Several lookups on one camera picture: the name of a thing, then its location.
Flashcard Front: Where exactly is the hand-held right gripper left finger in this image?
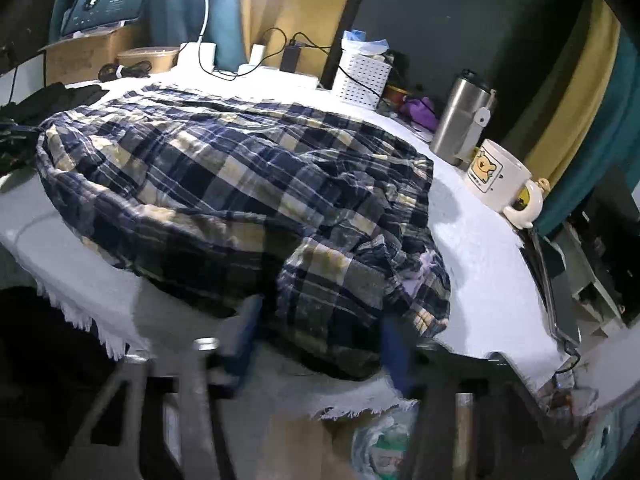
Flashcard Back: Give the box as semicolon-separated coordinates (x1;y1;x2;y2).
65;294;266;480

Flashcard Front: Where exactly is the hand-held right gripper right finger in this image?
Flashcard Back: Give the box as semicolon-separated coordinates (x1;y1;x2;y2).
380;317;568;480

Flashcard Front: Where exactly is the blue plaid flannel shirt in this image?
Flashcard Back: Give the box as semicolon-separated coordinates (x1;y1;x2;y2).
36;84;452;380

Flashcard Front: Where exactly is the crumpled plastic bag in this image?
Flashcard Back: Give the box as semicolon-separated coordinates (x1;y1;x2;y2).
350;405;422;477

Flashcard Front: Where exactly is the white textured tablecloth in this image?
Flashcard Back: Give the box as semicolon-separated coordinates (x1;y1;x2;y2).
0;67;571;421

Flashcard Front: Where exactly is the dark flat panel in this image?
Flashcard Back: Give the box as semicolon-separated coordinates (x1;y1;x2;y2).
520;230;582;347

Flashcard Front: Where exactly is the white mug with bear print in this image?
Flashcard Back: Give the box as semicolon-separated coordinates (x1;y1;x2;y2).
462;140;545;225

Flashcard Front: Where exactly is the purple cloth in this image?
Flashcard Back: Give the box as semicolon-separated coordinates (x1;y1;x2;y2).
402;96;441;130

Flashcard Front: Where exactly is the stainless steel tumbler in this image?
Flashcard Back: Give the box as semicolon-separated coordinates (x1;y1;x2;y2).
429;69;498;167

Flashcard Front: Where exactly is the white power strip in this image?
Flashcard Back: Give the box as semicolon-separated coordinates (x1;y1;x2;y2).
237;63;321;90

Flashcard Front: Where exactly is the white perforated plastic basket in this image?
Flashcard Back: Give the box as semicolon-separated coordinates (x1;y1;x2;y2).
332;51;393;111

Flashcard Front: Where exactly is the white desk lamp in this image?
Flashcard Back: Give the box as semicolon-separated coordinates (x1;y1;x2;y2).
167;0;246;72

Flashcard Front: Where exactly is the brown paper bowl with lid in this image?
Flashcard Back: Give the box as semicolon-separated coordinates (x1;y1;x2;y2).
116;46;181;73

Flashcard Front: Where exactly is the dark clothes pile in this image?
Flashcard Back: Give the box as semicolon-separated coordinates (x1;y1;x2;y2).
0;82;108;171

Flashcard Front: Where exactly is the clear blue plastic bag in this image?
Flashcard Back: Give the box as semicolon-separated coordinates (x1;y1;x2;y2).
341;30;391;58

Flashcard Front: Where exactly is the brown cardboard box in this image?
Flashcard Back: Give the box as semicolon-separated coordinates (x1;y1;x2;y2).
40;24;151;86

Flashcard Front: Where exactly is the teal curtain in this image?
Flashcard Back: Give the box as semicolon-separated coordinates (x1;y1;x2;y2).
50;0;247;67

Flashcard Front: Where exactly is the yellow curtain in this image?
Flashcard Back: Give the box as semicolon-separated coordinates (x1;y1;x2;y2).
240;0;362;61

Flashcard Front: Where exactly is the dark tablet screen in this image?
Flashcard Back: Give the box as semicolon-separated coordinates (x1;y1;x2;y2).
62;0;152;37

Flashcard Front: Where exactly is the black adapter cable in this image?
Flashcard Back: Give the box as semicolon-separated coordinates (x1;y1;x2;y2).
299;41;382;100

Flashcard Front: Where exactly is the coiled black cable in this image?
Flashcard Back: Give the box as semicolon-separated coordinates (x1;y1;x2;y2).
98;61;151;82

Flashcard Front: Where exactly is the black charger cable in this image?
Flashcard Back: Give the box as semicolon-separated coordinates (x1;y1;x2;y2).
197;26;290;79

